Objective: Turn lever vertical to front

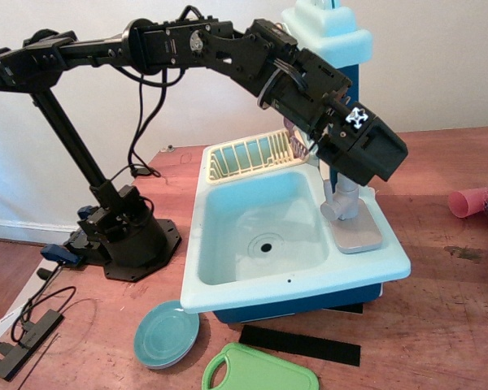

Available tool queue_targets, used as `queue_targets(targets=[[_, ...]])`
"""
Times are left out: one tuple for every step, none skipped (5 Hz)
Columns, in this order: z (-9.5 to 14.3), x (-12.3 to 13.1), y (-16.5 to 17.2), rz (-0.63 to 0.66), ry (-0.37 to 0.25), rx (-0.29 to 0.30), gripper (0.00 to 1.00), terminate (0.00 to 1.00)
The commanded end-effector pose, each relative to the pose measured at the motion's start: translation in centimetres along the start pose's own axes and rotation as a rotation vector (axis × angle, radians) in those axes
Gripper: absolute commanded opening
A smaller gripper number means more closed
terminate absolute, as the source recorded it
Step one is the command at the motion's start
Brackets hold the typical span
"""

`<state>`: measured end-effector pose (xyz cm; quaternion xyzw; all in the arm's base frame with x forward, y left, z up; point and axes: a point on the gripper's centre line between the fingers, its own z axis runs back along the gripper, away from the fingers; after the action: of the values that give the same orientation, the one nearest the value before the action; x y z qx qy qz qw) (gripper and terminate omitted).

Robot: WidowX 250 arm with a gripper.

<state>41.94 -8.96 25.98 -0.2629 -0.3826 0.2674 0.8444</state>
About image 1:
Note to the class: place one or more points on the white paper sheet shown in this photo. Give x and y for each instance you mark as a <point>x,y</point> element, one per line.
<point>34,288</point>

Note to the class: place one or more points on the black usb hub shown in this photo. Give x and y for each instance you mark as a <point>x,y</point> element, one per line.
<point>15,356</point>

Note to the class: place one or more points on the teal plate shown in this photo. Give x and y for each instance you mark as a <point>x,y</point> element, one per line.
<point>165,335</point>

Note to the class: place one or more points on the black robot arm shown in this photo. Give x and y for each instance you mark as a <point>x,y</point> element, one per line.
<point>121,234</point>

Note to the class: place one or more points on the blue table clamp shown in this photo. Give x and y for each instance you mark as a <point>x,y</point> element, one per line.
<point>61,255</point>

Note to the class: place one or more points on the light blue toy sink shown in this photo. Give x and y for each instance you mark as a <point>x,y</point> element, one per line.
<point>260,248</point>

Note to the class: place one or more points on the pink plastic cup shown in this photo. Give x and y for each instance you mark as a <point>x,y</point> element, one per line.
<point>467,202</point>

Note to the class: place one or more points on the cream dish rack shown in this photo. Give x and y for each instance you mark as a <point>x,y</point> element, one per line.
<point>249,156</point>

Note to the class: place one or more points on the green cutting board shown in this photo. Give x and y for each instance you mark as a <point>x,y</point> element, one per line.
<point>238,366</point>

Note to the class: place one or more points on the grey toy faucet lever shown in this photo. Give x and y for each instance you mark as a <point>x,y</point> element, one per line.
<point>353,227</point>

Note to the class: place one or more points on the black velcro strip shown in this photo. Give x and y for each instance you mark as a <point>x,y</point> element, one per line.
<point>307,346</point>

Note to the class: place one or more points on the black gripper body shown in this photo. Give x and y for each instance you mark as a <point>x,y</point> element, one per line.
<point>350,138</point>

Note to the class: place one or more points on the purple toy utensil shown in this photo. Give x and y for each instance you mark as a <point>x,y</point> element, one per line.
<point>297,144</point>

